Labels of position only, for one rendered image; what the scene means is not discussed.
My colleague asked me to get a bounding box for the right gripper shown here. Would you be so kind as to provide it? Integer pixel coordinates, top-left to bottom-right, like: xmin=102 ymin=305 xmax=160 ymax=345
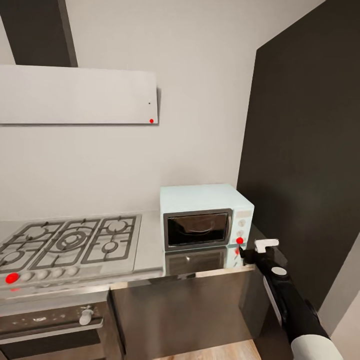
xmin=239 ymin=246 xmax=275 ymax=270

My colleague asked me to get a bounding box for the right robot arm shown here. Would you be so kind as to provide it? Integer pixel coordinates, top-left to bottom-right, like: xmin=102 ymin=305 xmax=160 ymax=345
xmin=239 ymin=239 xmax=344 ymax=360

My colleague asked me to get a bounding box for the microwave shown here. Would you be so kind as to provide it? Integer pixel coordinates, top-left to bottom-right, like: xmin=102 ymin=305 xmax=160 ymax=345
xmin=159 ymin=183 xmax=255 ymax=252

